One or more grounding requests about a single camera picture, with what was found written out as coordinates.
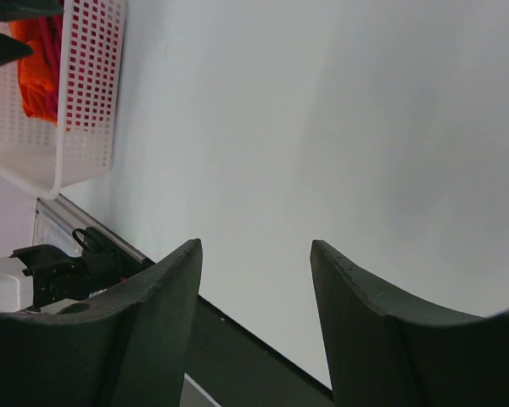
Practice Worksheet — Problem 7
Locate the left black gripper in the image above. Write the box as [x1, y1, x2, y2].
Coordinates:
[0, 0, 64, 67]

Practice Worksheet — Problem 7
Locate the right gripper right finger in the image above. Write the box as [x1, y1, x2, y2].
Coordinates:
[310, 240, 509, 406]

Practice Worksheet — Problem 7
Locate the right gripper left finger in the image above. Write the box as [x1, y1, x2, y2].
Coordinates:
[0, 239, 202, 406]

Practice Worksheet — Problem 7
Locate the orange t-shirt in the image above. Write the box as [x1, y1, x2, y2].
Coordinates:
[8, 19, 58, 125]

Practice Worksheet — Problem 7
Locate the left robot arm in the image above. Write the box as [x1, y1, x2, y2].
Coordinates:
[0, 1, 126, 313]

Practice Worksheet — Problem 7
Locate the crimson t-shirt in basket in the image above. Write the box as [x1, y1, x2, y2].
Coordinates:
[37, 12, 120, 137]

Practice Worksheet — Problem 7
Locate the white plastic basket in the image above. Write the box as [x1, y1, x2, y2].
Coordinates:
[0, 0, 127, 200]

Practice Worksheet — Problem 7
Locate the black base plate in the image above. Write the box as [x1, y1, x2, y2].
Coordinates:
[186, 297, 334, 406]

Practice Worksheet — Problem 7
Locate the aluminium frame rail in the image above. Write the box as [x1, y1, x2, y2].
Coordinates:
[32, 193, 156, 266]

